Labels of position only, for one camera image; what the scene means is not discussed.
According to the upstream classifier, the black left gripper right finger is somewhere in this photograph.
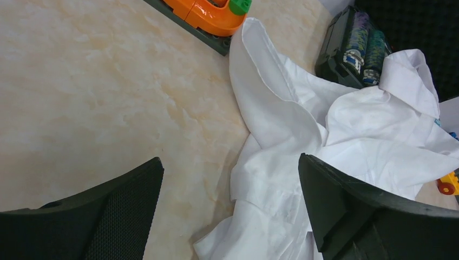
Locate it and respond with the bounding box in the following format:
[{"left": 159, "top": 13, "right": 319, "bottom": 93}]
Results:
[{"left": 298, "top": 154, "right": 458, "bottom": 259}]

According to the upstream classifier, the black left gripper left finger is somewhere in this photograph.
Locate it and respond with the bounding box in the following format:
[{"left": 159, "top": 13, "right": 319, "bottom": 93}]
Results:
[{"left": 1, "top": 157, "right": 164, "bottom": 259}]

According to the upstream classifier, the white shirt garment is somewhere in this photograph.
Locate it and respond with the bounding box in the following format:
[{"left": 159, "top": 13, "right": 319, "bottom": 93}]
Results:
[{"left": 194, "top": 18, "right": 458, "bottom": 259}]

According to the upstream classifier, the yellow toy car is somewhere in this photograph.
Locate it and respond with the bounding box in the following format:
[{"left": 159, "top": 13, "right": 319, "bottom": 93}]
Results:
[{"left": 436, "top": 171, "right": 458, "bottom": 196}]

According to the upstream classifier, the black poker chip case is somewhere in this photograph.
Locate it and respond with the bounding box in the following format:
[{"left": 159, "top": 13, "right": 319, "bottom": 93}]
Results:
[{"left": 314, "top": 0, "right": 459, "bottom": 103}]

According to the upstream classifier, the dark grey small baseplate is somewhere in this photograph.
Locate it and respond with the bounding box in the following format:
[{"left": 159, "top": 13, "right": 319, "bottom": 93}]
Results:
[{"left": 144, "top": 0, "right": 231, "bottom": 56}]

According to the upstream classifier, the orange curved toy block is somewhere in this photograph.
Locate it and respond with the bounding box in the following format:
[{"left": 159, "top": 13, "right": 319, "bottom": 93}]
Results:
[{"left": 164, "top": 0, "right": 247, "bottom": 37}]

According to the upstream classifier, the green small toy brick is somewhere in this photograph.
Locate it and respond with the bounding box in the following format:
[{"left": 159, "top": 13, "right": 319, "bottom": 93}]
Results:
[{"left": 228, "top": 0, "right": 252, "bottom": 16}]

